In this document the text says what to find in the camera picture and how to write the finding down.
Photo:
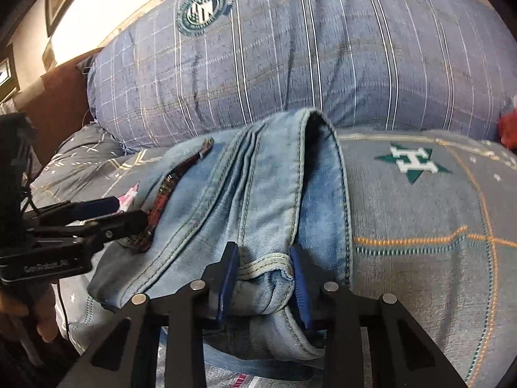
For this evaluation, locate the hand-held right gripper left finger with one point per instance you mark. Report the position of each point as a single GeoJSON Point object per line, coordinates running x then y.
{"type": "Point", "coordinates": [181, 331]}

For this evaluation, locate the small framed wall picture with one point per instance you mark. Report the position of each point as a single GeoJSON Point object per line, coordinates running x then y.
{"type": "Point", "coordinates": [7, 72]}

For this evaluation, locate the large framed wall picture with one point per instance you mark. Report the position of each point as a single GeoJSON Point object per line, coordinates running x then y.
{"type": "Point", "coordinates": [60, 0]}

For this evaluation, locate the grey star print bedsheet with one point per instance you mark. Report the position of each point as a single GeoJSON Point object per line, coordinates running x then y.
{"type": "Point", "coordinates": [404, 210]}

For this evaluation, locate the blue plaid pillow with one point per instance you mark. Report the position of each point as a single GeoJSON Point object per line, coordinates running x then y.
{"type": "Point", "coordinates": [323, 48]}

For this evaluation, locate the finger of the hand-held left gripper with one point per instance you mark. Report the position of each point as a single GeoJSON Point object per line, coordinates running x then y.
{"type": "Point", "coordinates": [97, 206]}
{"type": "Point", "coordinates": [121, 224]}

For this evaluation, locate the light blue denim pants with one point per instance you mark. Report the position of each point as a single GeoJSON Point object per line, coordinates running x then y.
{"type": "Point", "coordinates": [258, 194]}

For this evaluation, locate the person's left hand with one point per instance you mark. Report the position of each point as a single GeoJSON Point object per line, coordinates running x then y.
{"type": "Point", "coordinates": [44, 307]}

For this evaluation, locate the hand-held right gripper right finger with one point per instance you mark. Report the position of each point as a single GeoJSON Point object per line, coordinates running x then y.
{"type": "Point", "coordinates": [301, 291]}

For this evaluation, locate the brown wooden headboard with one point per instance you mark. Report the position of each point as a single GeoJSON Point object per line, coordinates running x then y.
{"type": "Point", "coordinates": [60, 97]}

